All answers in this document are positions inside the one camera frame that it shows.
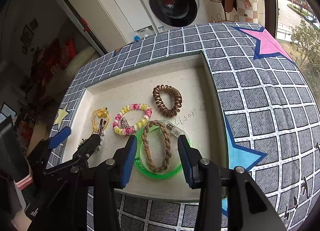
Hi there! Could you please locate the silver metal hair clip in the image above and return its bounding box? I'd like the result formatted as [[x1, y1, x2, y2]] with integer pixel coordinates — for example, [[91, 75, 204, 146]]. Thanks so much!
[[77, 119, 106, 153]]

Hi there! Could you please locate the pink yellow beaded bracelet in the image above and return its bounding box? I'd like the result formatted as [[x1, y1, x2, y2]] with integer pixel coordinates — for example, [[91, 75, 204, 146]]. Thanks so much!
[[112, 103, 153, 136]]

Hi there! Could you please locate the green transparent bangle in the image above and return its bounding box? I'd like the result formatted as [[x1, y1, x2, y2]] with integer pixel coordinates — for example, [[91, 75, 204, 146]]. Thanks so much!
[[135, 119, 186, 179]]

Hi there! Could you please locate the tan braided bracelet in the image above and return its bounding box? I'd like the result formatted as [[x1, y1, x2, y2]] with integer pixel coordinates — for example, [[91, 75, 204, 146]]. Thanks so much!
[[141, 119, 173, 174]]

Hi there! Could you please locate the yellow cord bracelet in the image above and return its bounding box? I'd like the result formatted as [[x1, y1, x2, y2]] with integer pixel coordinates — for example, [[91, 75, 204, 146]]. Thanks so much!
[[90, 107, 111, 134]]

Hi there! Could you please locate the brown spiral hair tie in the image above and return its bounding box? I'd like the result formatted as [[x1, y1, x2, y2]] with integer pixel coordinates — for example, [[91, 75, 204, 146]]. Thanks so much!
[[152, 84, 183, 118]]

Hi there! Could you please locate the pink crystal brooch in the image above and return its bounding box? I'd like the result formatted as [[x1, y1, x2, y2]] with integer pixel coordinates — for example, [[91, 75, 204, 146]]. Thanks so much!
[[120, 117, 132, 135]]

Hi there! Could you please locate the green jewelry tray box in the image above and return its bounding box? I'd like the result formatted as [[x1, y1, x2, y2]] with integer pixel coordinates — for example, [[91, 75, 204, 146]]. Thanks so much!
[[62, 51, 228, 202]]

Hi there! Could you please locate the cream sofa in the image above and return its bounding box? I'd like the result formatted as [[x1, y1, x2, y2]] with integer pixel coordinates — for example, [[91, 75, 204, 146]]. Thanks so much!
[[46, 46, 99, 97]]

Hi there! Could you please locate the red cushion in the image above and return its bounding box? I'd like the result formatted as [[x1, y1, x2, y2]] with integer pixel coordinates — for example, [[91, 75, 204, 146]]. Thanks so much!
[[41, 36, 77, 84]]

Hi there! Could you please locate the white tall cabinet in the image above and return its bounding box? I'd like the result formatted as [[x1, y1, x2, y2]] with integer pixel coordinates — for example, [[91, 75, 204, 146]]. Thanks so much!
[[68, 0, 153, 51]]

